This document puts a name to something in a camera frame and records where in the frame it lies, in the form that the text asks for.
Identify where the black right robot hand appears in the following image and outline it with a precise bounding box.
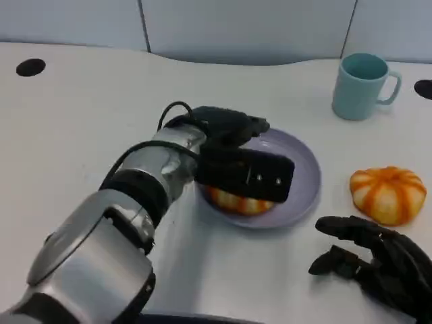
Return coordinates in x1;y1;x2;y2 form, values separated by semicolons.
307;215;432;318

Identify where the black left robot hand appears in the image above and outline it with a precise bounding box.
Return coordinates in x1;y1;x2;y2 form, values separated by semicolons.
190;105;271;149

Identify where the orange and white bread roll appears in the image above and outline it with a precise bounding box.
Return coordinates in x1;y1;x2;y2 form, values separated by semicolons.
349;165;427;226
206;184;274;216

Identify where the lilac plate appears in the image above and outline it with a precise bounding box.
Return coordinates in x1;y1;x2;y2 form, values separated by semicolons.
194;127;322;230

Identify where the grey-blue desk partition panel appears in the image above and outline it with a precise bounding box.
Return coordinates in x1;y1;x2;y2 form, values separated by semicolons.
342;0;432;65
0;0;151;55
140;0;358;68

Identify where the pale green mug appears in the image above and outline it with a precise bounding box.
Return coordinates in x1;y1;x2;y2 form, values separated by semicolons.
331;53;402;122

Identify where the dark robot torso edge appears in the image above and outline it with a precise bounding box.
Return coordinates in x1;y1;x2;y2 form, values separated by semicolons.
138;312;264;324

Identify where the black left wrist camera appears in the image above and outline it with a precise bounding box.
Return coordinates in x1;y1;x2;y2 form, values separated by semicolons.
195;144;296;205

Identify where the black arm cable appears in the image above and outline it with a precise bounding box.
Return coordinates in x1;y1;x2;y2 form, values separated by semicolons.
101;101;209;190

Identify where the black table cable hole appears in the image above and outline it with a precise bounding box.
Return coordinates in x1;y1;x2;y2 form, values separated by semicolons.
16;58;46;77
414;79;432;100

